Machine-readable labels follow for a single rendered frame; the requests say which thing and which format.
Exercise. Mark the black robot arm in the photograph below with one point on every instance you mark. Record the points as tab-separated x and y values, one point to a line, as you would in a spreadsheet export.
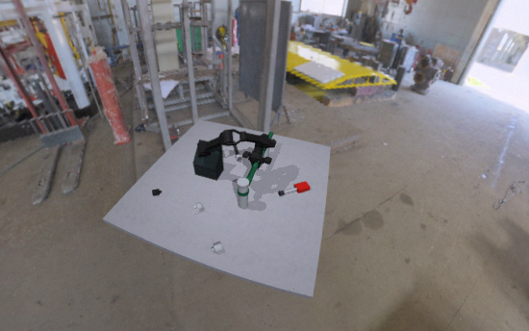
226	138

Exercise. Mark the green cylinder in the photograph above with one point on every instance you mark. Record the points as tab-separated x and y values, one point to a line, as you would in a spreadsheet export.
255	165

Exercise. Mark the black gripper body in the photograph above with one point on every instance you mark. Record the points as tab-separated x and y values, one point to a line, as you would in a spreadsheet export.
266	160

